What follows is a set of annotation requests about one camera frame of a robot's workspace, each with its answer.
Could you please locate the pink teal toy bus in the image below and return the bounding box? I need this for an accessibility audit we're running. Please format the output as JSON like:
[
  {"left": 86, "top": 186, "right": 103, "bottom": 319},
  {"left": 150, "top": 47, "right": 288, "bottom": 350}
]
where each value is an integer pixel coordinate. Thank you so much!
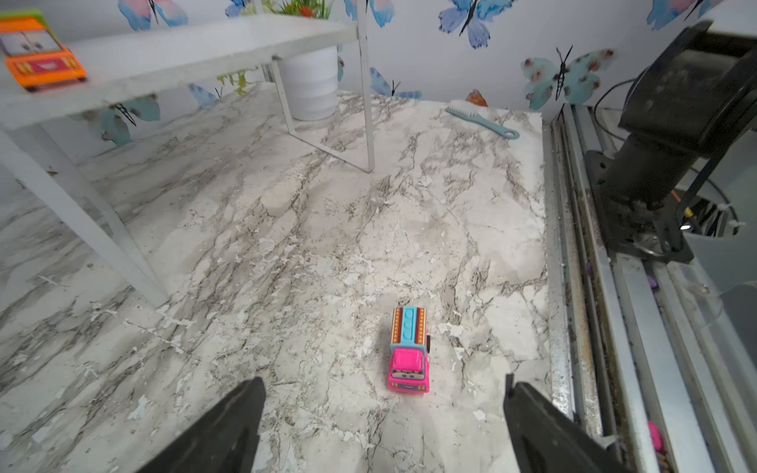
[{"left": 386, "top": 307, "right": 431, "bottom": 394}]

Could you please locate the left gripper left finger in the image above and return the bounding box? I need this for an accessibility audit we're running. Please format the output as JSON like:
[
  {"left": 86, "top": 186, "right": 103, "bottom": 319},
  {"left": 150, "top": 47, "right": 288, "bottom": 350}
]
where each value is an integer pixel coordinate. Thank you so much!
[{"left": 139, "top": 378, "right": 266, "bottom": 473}]

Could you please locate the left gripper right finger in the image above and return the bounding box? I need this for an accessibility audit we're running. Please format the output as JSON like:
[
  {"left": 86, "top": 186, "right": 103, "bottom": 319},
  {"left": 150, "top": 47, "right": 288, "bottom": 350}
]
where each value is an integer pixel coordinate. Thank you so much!
[{"left": 504, "top": 374, "right": 629, "bottom": 473}]

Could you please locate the potted plant with flowers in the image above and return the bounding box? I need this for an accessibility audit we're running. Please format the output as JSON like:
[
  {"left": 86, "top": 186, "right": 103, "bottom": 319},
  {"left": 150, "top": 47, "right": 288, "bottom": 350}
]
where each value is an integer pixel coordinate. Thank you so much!
[{"left": 263, "top": 0, "right": 338, "bottom": 121}]

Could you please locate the orange green toy car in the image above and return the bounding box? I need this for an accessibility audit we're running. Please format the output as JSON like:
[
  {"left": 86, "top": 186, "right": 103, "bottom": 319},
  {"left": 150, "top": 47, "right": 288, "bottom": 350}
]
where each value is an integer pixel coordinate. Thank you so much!
[{"left": 1, "top": 9, "right": 88, "bottom": 93}]

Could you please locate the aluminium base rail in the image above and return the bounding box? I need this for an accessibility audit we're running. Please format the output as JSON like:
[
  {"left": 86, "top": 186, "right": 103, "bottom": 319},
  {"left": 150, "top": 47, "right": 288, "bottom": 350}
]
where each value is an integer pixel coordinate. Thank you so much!
[{"left": 545, "top": 106, "right": 756, "bottom": 472}]

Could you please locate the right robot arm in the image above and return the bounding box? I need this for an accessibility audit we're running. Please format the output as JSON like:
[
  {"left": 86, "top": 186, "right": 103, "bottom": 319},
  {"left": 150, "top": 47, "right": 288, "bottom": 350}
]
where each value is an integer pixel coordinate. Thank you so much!
[{"left": 585, "top": 21, "right": 756, "bottom": 262}]

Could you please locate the teal plastic comb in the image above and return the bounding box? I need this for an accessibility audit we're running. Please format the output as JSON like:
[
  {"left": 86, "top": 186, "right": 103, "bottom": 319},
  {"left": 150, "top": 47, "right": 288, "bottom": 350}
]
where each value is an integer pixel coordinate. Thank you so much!
[{"left": 446, "top": 102, "right": 520, "bottom": 140}]

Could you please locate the white two-tier shelf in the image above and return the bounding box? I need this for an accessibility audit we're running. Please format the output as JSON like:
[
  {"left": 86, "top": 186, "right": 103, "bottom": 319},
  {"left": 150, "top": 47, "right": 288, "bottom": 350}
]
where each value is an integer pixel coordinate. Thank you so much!
[{"left": 1, "top": 1, "right": 369, "bottom": 305}]

